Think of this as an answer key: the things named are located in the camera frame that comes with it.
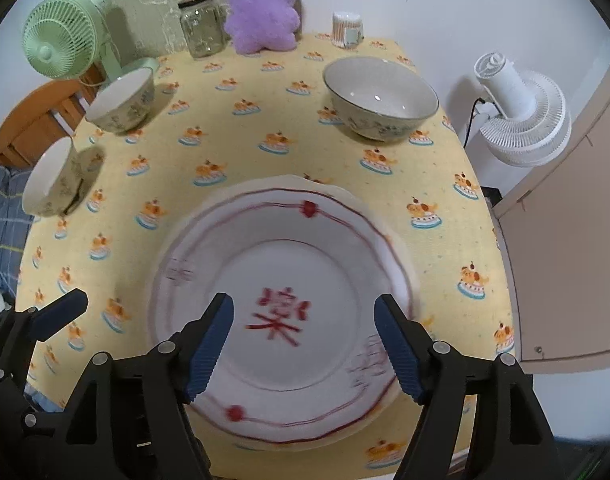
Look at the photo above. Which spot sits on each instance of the green patterned board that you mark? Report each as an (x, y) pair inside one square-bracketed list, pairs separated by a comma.
[(145, 0)]

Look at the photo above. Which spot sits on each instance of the red patterned scalloped plate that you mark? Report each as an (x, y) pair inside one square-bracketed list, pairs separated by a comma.
[(295, 260)]

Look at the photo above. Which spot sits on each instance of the green desk fan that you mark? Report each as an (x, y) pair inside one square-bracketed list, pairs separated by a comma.
[(60, 35)]

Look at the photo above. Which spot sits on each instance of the white floor fan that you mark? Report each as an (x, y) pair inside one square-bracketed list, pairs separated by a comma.
[(530, 125)]

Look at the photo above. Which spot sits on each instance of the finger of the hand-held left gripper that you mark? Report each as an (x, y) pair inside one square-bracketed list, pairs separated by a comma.
[(60, 310)]

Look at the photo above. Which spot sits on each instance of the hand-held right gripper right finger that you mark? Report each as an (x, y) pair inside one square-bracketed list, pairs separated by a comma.
[(397, 345)]

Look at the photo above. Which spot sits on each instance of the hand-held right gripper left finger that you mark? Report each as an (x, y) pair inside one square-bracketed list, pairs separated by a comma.
[(210, 345)]

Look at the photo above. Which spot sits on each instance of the blue plaid cloth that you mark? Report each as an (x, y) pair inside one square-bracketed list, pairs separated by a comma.
[(5, 220)]

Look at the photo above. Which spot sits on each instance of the large floral ceramic bowl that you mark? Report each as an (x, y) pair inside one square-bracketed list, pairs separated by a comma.
[(380, 120)]

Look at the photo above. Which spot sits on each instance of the glass jar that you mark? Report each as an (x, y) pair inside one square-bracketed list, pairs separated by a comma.
[(202, 30)]

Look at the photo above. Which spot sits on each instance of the small floral ceramic bowl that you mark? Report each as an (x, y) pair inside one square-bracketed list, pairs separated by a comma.
[(60, 185), (125, 110)]

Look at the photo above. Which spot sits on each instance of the wooden chair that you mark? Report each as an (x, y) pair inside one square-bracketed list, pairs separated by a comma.
[(30, 120)]

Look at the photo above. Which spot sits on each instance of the toothpick holder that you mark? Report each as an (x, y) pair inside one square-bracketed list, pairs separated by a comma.
[(346, 30)]

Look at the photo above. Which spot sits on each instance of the yellow printed tablecloth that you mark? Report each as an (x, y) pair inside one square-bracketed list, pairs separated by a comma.
[(285, 125)]

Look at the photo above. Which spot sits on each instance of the beige door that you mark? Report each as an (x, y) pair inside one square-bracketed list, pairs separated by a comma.
[(575, 260)]

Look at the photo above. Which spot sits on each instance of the purple plush toy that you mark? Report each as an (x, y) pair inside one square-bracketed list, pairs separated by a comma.
[(262, 10)]

